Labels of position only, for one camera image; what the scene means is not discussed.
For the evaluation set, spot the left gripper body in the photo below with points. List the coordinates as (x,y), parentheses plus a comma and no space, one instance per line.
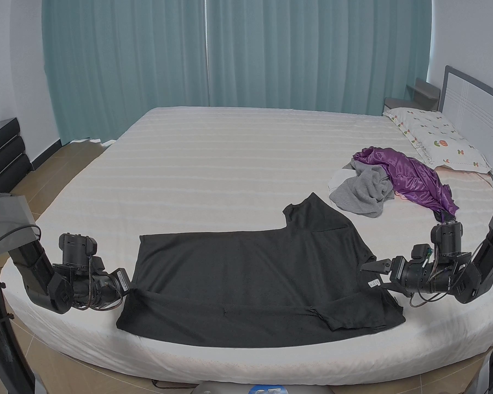
(111,289)

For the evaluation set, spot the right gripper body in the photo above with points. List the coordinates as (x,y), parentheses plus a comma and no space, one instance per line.
(413,277)

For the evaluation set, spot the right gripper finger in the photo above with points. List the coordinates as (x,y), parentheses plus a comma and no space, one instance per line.
(382,266)
(396,289)

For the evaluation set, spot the black T-shirt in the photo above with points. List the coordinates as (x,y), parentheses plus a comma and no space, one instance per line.
(250,277)

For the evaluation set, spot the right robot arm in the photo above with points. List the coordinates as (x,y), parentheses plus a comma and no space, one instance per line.
(484,265)

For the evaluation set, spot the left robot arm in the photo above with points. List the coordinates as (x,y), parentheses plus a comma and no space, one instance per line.
(37,269)

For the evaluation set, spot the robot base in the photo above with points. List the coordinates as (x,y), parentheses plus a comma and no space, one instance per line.
(267,390)

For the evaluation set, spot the bed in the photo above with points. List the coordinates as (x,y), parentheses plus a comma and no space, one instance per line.
(230,158)

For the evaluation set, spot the pink garment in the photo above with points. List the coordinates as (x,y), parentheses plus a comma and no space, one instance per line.
(401,195)

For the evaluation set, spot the grey knit garment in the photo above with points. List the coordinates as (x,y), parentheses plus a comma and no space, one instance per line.
(361,193)

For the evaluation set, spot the purple satin garment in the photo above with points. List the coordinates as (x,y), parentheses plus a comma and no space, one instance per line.
(411,175)

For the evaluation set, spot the white garment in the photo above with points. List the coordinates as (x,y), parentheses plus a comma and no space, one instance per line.
(339,179)

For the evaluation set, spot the white printed pillow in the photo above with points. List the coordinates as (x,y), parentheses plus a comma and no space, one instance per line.
(437,136)

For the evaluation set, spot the black chest of drawers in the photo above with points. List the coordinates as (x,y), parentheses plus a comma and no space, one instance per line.
(2,158)

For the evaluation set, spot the grey bedside table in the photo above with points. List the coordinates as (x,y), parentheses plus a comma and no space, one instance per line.
(423,92)

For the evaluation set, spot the blue-green curtain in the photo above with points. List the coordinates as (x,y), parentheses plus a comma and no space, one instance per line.
(127,56)
(320,43)

